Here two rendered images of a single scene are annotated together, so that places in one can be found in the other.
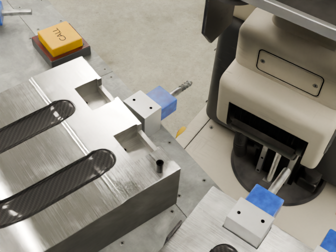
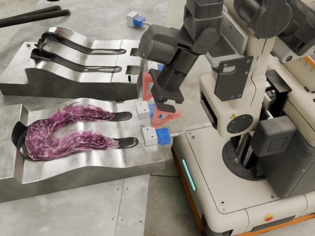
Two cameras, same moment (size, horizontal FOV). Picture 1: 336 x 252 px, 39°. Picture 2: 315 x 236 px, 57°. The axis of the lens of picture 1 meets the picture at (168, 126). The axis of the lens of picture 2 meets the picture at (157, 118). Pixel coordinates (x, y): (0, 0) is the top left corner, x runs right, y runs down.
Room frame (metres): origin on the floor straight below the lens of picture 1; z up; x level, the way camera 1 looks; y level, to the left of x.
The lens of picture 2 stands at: (-0.12, -0.58, 1.52)
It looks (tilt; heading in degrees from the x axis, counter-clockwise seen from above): 48 degrees down; 44
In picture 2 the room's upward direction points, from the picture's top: straight up
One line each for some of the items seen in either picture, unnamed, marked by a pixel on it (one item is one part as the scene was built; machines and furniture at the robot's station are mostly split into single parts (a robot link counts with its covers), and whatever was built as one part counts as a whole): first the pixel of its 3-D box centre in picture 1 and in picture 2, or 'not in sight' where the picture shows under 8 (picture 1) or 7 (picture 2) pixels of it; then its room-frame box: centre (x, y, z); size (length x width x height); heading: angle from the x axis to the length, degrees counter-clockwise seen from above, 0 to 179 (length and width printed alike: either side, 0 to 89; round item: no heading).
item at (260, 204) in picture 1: (264, 201); (157, 110); (0.34, -0.14, 0.86); 0.13 x 0.05 x 0.05; 147
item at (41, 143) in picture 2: not in sight; (70, 128); (0.09, -0.04, 0.90); 0.26 x 0.18 x 0.08; 147
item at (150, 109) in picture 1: (163, 100); (164, 70); (0.54, 0.01, 0.83); 0.13 x 0.05 x 0.05; 138
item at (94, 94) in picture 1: (97, 101); (136, 56); (0.48, 0.11, 0.87); 0.05 x 0.05 x 0.04; 40
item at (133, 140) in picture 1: (137, 149); (132, 74); (0.40, 0.04, 0.87); 0.05 x 0.05 x 0.04; 40
